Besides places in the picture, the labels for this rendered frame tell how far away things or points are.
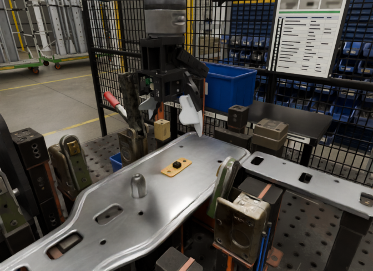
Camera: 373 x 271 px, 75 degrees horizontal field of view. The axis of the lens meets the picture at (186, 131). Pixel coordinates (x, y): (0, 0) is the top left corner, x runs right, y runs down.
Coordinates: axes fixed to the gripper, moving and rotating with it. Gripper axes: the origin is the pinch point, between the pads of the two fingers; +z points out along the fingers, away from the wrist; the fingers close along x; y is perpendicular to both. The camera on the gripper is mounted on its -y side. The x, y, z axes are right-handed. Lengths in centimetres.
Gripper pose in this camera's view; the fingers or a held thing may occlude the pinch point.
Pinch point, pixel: (175, 127)
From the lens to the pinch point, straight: 56.4
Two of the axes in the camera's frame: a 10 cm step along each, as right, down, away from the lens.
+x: 7.8, 2.7, -5.6
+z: 0.0, 9.0, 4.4
